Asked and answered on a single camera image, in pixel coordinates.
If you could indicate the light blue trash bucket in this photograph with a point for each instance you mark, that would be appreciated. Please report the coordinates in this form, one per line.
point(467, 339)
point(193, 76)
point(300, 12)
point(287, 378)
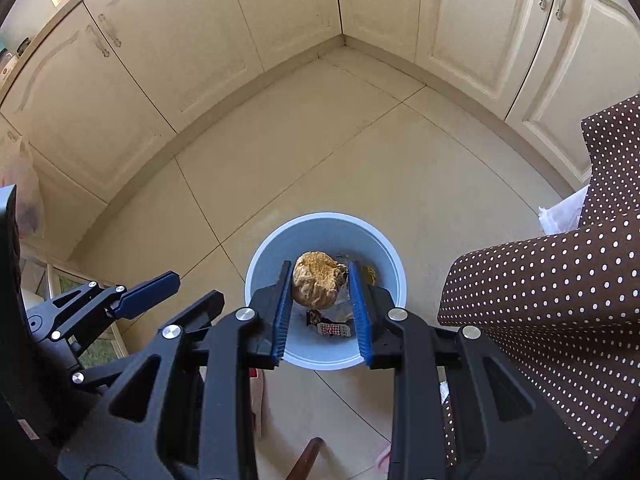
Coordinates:
point(344, 238)

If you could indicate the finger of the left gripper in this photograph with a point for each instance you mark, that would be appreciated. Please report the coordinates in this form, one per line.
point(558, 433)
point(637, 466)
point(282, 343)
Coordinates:
point(201, 313)
point(146, 296)

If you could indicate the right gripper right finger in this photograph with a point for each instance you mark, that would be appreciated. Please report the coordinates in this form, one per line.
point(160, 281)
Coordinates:
point(461, 409)

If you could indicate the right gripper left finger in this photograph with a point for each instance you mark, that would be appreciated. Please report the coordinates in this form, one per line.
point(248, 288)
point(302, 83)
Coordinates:
point(181, 408)

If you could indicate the brown paper ball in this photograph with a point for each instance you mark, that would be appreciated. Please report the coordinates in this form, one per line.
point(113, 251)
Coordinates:
point(317, 279)

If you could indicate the lower cream cabinets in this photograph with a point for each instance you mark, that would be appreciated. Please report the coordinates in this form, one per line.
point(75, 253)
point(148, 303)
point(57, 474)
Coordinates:
point(93, 90)

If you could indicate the brown polka dot tablecloth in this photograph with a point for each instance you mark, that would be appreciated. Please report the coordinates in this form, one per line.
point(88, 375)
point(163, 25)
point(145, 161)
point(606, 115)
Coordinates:
point(565, 307)

